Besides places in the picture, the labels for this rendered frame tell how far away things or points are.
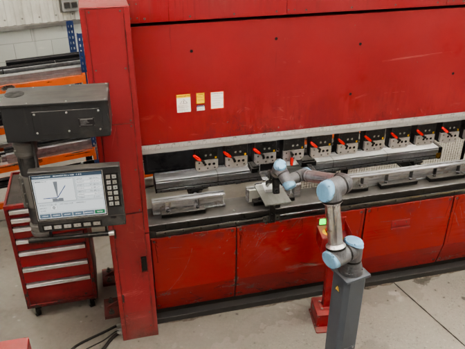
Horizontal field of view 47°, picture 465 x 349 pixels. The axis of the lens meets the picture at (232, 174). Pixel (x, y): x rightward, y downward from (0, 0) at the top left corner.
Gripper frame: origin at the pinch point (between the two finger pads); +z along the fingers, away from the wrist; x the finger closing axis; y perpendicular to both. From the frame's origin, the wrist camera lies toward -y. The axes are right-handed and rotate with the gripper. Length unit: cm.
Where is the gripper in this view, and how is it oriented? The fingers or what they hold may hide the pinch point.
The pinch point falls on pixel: (271, 186)
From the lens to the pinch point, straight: 363.8
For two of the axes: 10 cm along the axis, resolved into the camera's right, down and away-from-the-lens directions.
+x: -9.9, 0.5, -1.2
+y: -0.9, -9.3, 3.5
